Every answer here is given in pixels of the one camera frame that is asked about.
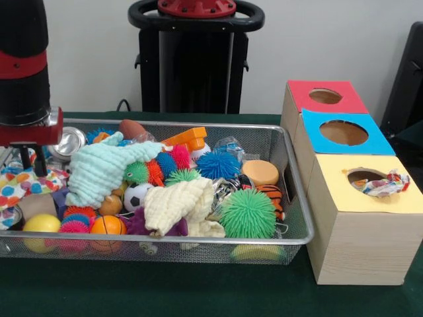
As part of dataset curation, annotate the white patterned cloth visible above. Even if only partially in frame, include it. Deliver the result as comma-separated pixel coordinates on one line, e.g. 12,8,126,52
348,169,410,198

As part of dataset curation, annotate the wooden box with three holes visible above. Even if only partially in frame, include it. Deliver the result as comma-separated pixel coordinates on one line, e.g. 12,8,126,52
280,80,423,286

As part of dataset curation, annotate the pink spiky ball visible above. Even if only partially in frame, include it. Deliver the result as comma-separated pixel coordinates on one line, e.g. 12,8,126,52
59,213,92,234

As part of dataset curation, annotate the black upright panel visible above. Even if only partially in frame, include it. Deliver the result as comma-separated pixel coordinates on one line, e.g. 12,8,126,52
380,22,423,143

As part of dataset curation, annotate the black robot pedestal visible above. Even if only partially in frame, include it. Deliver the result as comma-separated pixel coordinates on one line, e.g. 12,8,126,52
128,0,266,113

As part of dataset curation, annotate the clear mesh bin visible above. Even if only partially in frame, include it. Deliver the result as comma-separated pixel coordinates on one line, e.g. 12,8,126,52
0,118,315,266

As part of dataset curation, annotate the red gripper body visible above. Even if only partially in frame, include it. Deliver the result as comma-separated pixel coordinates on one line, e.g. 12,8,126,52
0,107,64,147

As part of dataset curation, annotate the small soccer ball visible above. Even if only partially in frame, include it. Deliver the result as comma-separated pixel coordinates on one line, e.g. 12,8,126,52
123,183,154,213

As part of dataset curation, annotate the cream yellow cloth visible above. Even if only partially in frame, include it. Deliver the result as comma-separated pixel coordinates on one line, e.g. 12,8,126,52
143,177,226,238

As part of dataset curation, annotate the orange plastic toy brick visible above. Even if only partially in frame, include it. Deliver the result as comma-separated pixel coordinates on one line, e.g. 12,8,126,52
162,126,208,154

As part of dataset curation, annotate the green spiky ball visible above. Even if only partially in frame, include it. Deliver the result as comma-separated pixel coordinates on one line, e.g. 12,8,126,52
219,189,278,240

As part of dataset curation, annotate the silver drink can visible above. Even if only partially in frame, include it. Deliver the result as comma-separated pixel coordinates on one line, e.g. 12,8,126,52
48,127,87,160

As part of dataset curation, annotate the tan round wooden block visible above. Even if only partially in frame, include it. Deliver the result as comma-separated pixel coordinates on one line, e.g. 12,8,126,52
241,160,280,188

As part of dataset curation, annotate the mint green cloth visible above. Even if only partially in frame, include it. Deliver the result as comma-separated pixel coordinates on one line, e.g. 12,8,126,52
65,132,165,209

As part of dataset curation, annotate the dark green tablecloth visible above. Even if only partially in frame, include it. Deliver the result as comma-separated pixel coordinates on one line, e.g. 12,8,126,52
0,111,423,317

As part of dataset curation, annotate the blue spiky ball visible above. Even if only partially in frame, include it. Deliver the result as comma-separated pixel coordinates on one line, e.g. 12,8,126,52
196,151,242,181

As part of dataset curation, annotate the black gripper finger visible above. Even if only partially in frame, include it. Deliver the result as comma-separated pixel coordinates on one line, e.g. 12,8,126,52
19,145,32,174
34,145,48,178

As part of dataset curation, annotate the polka-dot cloth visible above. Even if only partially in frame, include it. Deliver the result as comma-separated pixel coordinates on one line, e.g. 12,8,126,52
0,155,69,212

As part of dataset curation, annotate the small orange basketball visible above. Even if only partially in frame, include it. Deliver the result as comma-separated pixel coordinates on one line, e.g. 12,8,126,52
90,215,127,253

